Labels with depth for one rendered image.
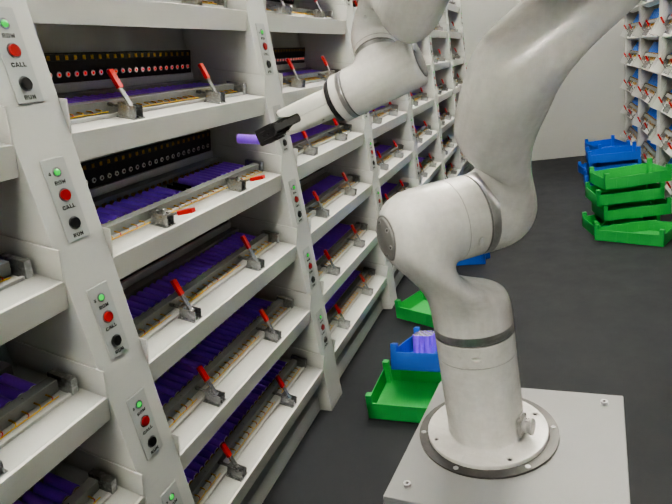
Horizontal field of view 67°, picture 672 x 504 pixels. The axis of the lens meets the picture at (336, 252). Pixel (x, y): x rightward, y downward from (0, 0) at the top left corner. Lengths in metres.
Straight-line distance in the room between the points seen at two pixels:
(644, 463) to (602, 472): 0.62
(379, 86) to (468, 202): 0.28
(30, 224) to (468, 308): 0.63
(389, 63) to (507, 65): 0.34
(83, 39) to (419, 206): 0.81
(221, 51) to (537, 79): 0.98
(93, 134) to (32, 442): 0.46
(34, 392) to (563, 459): 0.80
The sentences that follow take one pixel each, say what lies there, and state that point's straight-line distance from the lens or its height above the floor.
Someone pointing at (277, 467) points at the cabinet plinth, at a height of 0.03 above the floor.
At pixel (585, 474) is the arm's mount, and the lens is 0.85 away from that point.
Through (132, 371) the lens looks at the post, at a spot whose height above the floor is 0.56.
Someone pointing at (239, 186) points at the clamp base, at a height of 0.77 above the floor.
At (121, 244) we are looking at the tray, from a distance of 0.95.
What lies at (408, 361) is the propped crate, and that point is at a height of 0.12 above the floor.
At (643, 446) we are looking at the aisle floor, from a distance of 1.51.
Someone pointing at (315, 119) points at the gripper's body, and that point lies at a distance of 0.92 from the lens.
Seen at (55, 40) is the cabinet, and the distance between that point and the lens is 1.18.
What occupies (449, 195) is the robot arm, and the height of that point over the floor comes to 0.79.
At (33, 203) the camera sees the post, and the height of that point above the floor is 0.87.
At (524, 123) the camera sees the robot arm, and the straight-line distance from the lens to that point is 0.60.
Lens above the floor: 0.96
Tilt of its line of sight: 18 degrees down
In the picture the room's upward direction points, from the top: 11 degrees counter-clockwise
